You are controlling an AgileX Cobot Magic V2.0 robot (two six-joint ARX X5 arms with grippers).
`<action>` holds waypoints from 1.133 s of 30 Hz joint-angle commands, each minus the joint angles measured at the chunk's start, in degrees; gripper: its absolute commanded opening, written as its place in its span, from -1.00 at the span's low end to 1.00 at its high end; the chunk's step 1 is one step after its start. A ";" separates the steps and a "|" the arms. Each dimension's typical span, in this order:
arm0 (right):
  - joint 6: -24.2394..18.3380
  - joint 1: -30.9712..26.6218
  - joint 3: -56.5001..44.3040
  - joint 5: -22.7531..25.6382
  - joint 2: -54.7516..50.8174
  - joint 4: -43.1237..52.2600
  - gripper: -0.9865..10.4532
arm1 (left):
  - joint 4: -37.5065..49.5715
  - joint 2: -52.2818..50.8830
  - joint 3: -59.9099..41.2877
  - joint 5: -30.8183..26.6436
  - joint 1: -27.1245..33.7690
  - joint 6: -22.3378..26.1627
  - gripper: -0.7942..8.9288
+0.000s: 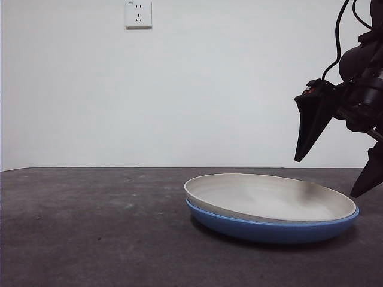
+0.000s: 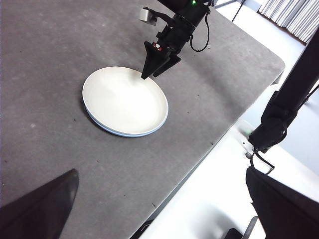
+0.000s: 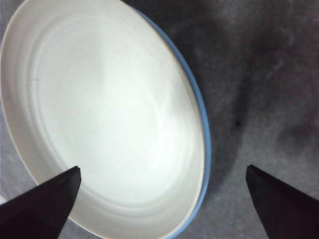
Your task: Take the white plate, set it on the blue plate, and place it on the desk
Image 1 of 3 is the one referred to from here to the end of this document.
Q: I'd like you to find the white round plate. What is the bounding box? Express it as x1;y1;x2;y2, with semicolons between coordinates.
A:
184;173;357;222

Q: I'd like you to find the blue round plate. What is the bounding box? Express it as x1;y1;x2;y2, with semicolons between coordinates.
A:
185;199;360;245

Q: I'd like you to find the long black right arm cable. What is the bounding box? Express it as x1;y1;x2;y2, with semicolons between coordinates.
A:
321;0;351;83

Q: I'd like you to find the short black right arm cable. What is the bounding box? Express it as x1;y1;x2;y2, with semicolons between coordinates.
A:
352;0;373;30

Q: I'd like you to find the white wall socket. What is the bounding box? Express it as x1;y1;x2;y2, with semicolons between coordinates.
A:
125;1;153;30

